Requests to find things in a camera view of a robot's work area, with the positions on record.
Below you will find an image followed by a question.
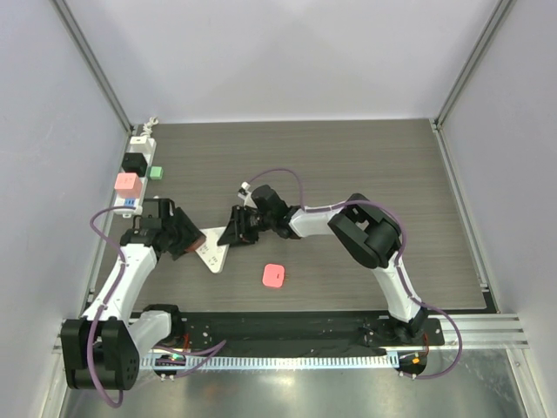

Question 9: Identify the aluminium frame rail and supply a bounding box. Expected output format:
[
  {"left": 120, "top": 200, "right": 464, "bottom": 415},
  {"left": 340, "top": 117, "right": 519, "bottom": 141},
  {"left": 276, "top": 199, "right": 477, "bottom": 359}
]
[{"left": 51, "top": 313, "right": 530, "bottom": 352}]

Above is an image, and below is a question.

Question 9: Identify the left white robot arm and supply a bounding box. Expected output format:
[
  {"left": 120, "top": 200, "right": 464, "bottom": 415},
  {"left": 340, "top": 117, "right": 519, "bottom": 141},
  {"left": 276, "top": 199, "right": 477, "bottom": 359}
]
[{"left": 60, "top": 199, "right": 205, "bottom": 391}]

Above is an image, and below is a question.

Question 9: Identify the white slotted cable duct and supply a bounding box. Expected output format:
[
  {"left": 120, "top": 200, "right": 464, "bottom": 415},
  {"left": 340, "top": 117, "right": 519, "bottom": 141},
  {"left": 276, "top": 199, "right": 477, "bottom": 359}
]
[{"left": 139, "top": 352, "right": 399, "bottom": 371}]

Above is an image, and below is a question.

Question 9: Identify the pink plug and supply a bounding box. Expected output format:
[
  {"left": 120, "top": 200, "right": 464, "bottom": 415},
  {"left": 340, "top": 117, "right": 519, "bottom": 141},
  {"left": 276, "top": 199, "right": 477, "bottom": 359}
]
[{"left": 261, "top": 263, "right": 286, "bottom": 289}]

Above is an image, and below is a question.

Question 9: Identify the dark red cube plug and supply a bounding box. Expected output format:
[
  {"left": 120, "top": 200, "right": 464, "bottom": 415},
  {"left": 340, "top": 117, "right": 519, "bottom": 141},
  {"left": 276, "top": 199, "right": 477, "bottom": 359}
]
[{"left": 185, "top": 234, "right": 206, "bottom": 253}]

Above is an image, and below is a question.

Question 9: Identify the green cube plug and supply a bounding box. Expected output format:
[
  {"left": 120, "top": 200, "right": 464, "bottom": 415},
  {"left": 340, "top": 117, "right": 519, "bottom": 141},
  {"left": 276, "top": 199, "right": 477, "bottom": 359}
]
[{"left": 148, "top": 166, "right": 164, "bottom": 180}]

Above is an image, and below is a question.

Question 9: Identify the white power strip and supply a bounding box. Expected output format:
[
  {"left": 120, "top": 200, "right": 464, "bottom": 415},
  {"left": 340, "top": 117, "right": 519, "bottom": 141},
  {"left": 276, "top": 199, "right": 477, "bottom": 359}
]
[{"left": 113, "top": 136, "right": 157, "bottom": 218}]

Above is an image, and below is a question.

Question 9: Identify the pink cube socket adapter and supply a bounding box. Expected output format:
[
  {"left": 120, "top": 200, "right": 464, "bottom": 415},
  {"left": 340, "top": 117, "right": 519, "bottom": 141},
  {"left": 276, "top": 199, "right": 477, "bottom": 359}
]
[{"left": 114, "top": 172, "right": 143, "bottom": 199}]

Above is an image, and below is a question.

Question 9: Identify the black cube plug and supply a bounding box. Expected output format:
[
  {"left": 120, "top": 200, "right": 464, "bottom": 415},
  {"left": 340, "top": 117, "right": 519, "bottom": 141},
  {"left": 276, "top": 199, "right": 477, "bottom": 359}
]
[{"left": 121, "top": 152, "right": 148, "bottom": 177}]

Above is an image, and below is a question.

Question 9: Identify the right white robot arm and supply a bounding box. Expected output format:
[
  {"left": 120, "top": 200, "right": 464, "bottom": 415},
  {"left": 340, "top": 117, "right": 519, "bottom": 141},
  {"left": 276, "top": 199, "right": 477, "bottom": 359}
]
[{"left": 218, "top": 182, "right": 427, "bottom": 345}]

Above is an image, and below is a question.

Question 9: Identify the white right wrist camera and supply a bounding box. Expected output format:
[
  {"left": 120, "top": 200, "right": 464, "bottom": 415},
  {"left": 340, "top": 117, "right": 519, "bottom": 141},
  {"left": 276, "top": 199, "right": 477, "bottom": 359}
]
[{"left": 238, "top": 182, "right": 257, "bottom": 208}]

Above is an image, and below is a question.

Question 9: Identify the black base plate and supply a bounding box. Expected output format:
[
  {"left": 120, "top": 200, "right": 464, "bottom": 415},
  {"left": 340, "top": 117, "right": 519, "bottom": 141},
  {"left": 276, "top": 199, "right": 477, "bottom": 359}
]
[{"left": 182, "top": 311, "right": 445, "bottom": 358}]

